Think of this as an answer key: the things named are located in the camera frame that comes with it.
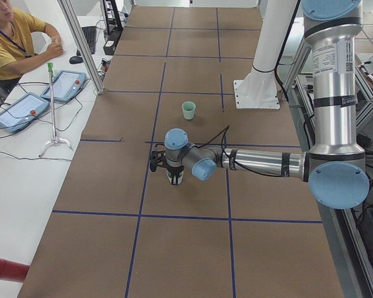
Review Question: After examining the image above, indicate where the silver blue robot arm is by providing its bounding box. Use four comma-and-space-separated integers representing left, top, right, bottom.
158, 1, 369, 209

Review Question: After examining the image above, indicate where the silver stand with green tip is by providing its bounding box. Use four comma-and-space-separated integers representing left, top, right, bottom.
39, 62, 73, 158

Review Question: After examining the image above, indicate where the black box device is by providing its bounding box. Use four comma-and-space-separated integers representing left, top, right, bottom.
103, 40, 116, 56

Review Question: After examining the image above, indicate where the aluminium side frame rail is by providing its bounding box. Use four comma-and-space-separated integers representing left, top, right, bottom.
285, 39, 373, 297

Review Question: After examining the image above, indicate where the brown paper table mat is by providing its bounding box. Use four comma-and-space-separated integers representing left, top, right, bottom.
19, 6, 343, 297

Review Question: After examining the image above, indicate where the person in yellow shirt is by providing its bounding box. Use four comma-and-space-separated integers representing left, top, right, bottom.
0, 1, 63, 94

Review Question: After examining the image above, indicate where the black keyboard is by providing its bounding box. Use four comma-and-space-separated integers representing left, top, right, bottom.
81, 26, 97, 55

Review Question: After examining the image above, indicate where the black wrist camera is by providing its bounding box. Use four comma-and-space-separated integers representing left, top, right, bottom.
149, 150, 166, 173

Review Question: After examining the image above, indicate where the black computer mouse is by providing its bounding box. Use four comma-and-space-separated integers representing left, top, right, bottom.
69, 55, 83, 65

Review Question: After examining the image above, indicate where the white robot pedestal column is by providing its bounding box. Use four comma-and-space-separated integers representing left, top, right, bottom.
234, 0, 300, 109

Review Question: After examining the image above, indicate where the aluminium frame post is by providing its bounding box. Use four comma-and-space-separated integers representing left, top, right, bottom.
57, 0, 104, 94

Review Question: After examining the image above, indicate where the red cylinder tube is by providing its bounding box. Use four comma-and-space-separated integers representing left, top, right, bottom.
0, 258, 30, 282

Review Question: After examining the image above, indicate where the far blue teach pendant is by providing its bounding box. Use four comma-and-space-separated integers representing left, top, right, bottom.
53, 70, 86, 102

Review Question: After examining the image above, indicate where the near blue teach pendant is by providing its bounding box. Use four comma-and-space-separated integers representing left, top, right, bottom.
0, 93, 49, 133

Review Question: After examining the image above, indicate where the mint green cup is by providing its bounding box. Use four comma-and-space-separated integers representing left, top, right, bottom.
182, 101, 196, 120
167, 171, 183, 185

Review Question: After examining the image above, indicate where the mint green standing cup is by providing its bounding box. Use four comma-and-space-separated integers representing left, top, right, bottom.
182, 101, 196, 120

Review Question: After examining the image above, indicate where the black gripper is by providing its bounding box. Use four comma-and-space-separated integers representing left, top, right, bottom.
167, 166, 184, 185

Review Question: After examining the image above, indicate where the blue teach pendant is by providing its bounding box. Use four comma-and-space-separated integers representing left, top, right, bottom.
53, 70, 86, 102
0, 93, 49, 133

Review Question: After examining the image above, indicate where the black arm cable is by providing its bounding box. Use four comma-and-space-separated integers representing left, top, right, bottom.
186, 124, 237, 173

